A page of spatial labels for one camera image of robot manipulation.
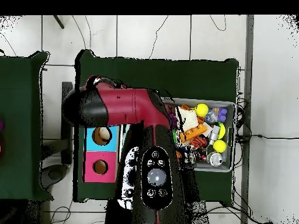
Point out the shallow mesh bin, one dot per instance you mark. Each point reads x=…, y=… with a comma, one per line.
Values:
x=210, y=166

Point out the cream yellow cloth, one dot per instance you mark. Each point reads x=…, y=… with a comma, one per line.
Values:
x=189, y=117

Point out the purple spiky toy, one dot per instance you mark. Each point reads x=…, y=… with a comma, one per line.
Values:
x=173, y=120

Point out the dark green side tablecloth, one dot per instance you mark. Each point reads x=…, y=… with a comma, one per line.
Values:
x=16, y=116

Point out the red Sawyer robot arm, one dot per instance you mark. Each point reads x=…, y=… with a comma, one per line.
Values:
x=130, y=107

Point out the yellow tennis ball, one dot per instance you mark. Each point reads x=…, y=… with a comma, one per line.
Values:
x=201, y=110

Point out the orange toy brick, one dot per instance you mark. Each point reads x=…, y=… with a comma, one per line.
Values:
x=195, y=131

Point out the wooden box with three holes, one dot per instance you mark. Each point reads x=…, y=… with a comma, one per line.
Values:
x=90, y=172

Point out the black stand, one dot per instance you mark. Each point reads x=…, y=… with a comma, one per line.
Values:
x=66, y=144

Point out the smooth yellow ball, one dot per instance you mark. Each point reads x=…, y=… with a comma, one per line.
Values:
x=219, y=146

